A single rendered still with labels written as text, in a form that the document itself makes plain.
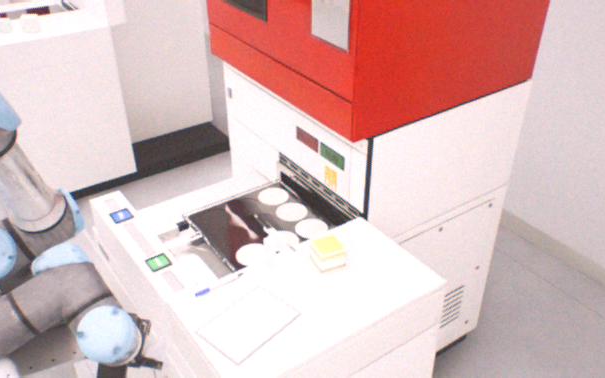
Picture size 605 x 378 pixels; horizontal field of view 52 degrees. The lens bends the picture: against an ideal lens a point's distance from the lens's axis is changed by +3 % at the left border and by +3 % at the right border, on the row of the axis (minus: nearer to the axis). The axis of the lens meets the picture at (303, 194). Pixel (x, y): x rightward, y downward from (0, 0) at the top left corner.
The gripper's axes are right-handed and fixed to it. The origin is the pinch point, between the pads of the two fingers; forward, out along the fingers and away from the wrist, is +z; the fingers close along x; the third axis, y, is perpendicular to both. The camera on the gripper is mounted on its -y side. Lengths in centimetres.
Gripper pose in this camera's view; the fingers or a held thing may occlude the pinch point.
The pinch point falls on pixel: (127, 363)
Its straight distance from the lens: 127.4
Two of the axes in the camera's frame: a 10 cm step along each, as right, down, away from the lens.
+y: 1.5, -9.3, 3.5
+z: -1.6, 3.2, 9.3
